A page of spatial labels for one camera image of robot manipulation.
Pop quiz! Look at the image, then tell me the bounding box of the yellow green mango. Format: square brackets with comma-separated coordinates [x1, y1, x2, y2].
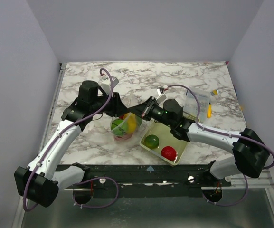
[143, 134, 160, 149]

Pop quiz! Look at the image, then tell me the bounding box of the red apple toy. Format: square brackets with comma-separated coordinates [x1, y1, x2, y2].
[161, 146, 177, 161]

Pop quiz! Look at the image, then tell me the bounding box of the clear zip top bag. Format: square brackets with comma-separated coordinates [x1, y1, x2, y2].
[110, 115, 142, 136]

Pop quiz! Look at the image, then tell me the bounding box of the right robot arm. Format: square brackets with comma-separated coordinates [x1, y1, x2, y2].
[129, 97, 269, 186]

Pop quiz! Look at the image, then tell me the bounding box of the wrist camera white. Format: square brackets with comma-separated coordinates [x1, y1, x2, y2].
[156, 87, 168, 104]
[100, 76, 119, 94]

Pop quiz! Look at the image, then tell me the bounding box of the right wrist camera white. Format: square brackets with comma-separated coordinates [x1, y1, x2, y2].
[156, 87, 168, 104]

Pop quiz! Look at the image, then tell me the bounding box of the green watermelon toy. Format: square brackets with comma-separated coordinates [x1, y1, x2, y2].
[111, 119, 125, 137]

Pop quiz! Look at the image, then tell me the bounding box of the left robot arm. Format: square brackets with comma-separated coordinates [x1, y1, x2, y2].
[14, 77, 128, 211]

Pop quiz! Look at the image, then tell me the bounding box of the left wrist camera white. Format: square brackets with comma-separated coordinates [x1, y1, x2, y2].
[100, 76, 119, 94]

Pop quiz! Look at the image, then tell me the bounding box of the yellow handled cutter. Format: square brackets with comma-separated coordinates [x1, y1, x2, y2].
[207, 103, 211, 118]

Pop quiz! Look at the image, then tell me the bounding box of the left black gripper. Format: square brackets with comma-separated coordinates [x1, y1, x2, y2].
[91, 90, 130, 117]

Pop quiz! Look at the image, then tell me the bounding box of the red bell pepper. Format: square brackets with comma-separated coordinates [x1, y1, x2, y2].
[113, 134, 132, 142]

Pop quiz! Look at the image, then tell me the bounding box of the yellow lemon toy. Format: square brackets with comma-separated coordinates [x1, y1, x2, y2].
[124, 113, 137, 134]

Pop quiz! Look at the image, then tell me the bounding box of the pale green plastic basket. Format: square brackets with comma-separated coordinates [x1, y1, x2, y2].
[139, 121, 189, 166]

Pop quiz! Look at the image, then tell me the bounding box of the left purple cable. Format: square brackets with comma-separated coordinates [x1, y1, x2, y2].
[23, 68, 120, 212]

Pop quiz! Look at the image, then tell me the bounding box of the small yellow silver clip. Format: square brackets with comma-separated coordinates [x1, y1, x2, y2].
[211, 89, 220, 95]

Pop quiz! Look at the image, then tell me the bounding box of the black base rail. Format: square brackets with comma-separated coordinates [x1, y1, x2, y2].
[56, 163, 232, 199]

